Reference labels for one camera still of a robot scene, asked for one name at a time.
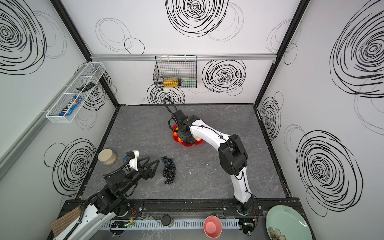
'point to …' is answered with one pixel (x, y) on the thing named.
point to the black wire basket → (176, 71)
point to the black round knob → (166, 220)
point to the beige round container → (107, 156)
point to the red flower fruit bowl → (175, 138)
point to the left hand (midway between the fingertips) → (155, 160)
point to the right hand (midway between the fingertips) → (185, 132)
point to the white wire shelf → (91, 72)
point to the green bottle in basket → (189, 82)
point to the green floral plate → (286, 222)
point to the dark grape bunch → (169, 171)
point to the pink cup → (212, 226)
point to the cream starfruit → (197, 138)
